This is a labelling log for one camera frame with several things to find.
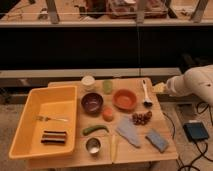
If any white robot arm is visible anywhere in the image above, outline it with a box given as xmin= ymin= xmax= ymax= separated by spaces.
xmin=153 ymin=64 xmax=213 ymax=107

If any yellow plastic tray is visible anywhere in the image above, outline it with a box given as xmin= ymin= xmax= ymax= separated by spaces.
xmin=9 ymin=86 xmax=77 ymax=159

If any brown grape bunch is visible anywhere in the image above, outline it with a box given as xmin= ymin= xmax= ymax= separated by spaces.
xmin=132 ymin=111 xmax=152 ymax=125

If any orange bowl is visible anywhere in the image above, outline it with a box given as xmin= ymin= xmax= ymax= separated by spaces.
xmin=112 ymin=89 xmax=137 ymax=111

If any blue sponge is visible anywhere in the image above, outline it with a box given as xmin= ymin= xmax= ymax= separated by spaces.
xmin=146 ymin=129 xmax=169 ymax=153

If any green cup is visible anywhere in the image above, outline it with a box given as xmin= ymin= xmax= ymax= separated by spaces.
xmin=102 ymin=80 xmax=112 ymax=94

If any black foot pedal box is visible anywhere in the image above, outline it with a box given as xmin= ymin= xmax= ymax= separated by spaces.
xmin=183 ymin=122 xmax=209 ymax=142

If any orange carrot toy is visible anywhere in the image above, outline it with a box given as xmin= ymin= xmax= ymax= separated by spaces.
xmin=102 ymin=107 xmax=114 ymax=122

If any dark purple bowl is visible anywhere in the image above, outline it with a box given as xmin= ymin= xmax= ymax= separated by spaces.
xmin=81 ymin=93 xmax=103 ymax=115

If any yellow plastic knife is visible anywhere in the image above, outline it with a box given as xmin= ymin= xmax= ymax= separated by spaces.
xmin=110 ymin=135 xmax=118 ymax=163

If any white lidded cup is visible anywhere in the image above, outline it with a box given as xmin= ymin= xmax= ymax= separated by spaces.
xmin=81 ymin=75 xmax=95 ymax=91

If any green cucumber toy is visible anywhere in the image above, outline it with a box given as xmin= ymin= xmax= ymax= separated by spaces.
xmin=82 ymin=125 xmax=109 ymax=136

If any small steel cup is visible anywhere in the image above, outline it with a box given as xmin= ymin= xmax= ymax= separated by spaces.
xmin=86 ymin=138 xmax=101 ymax=155

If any dark brown striped block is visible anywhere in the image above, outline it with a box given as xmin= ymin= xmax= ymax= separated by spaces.
xmin=41 ymin=131 xmax=67 ymax=144

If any silver fork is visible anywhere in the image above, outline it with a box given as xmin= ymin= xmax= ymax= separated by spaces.
xmin=36 ymin=115 xmax=68 ymax=122

